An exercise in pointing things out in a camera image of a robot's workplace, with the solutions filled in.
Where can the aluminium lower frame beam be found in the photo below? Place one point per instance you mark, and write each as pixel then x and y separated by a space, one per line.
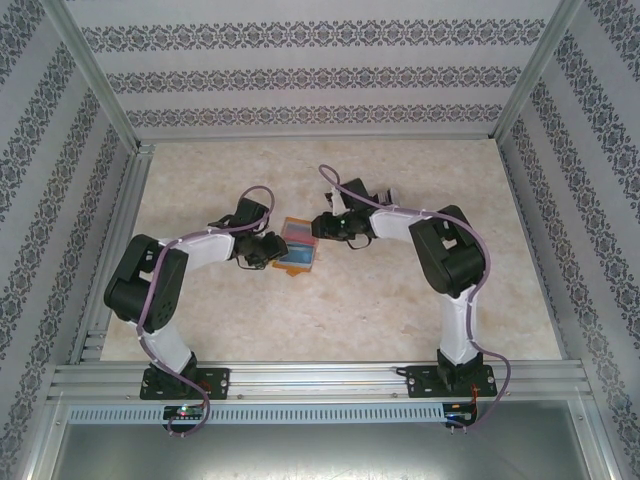
pixel 600 440
pixel 42 440

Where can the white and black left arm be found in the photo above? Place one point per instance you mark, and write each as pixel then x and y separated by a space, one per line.
pixel 165 345

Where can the small controller circuit board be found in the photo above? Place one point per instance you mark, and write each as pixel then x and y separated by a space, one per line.
pixel 185 412
pixel 460 415

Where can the grey sheet metal panel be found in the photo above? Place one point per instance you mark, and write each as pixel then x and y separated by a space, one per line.
pixel 320 450

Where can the grey-blue card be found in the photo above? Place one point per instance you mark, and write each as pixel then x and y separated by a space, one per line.
pixel 300 254

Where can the aluminium frame post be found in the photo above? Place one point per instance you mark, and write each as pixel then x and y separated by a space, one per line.
pixel 531 75
pixel 100 75

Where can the clear acrylic card box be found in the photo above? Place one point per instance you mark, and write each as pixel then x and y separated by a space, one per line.
pixel 389 196

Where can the orange card holder wallet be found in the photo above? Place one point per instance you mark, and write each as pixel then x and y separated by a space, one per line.
pixel 292 270

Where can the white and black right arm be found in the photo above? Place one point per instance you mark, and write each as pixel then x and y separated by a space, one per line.
pixel 457 325

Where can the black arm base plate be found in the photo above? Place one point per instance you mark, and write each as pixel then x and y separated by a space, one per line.
pixel 417 382
pixel 220 382

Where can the aluminium frame cross beam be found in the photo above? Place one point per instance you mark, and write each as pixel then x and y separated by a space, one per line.
pixel 320 138

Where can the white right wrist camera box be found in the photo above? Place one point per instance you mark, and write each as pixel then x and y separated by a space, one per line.
pixel 336 200

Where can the grooved aluminium side rail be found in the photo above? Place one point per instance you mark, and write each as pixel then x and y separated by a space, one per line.
pixel 112 225

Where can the pink card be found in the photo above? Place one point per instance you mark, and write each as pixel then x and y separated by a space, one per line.
pixel 300 231

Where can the wide aluminium mounting rail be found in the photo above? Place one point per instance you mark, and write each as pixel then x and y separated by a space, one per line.
pixel 320 377

